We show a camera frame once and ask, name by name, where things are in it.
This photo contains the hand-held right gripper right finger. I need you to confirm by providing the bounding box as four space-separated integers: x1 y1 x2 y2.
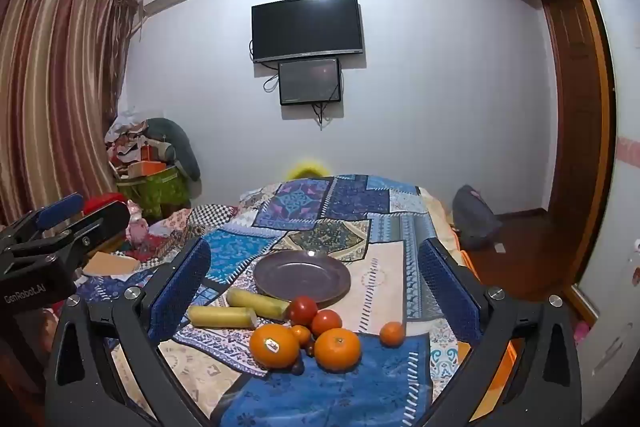
419 236 584 427

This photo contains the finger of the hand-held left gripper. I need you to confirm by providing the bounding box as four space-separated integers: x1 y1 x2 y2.
10 193 86 245
11 201 132 265

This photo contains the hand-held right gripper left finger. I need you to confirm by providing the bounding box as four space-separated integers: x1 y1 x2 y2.
44 236 213 427

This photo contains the small orange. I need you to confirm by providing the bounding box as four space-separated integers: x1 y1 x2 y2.
379 321 406 348
290 324 313 348

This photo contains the large orange with sticker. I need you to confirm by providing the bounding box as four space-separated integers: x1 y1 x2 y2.
249 323 301 370

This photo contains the purple metal plate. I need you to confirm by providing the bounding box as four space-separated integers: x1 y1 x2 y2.
253 250 352 309

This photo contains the red tomato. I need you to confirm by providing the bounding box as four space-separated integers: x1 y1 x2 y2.
310 309 343 338
287 296 319 327

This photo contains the large orange with stem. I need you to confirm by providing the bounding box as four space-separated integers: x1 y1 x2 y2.
314 328 362 373

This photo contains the red box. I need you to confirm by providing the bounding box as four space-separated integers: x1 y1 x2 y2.
82 192 128 215

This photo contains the pink toy figure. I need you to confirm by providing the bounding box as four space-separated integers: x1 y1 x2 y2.
125 201 151 243

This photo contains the tan cardboard box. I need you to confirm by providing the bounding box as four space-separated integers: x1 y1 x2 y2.
82 253 142 278

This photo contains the green patterned box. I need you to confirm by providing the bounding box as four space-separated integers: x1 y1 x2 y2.
116 167 191 223

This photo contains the orange box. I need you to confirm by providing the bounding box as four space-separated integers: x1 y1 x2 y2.
127 146 171 180

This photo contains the grey backpack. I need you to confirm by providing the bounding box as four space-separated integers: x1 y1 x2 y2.
452 185 503 250

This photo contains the pile of crumpled cloths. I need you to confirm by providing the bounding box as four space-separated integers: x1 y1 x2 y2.
104 109 151 168

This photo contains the grey pillow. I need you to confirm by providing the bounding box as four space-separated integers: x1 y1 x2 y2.
145 118 202 182

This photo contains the striped brown curtain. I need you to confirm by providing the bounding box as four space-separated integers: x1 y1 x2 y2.
0 0 136 228

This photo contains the patchwork blanket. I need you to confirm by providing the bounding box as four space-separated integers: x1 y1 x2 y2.
65 174 511 427

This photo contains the yellow round object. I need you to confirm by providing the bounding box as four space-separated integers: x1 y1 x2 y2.
286 161 330 180

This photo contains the brown wooden wardrobe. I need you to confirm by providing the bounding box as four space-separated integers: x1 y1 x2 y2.
464 0 616 288

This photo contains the small black monitor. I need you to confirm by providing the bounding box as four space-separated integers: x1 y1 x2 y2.
278 58 343 106

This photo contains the black cable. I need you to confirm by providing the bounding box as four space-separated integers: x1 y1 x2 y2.
311 101 335 130
248 38 281 94

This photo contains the black wall television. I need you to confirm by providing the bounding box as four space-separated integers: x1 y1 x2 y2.
251 0 363 64

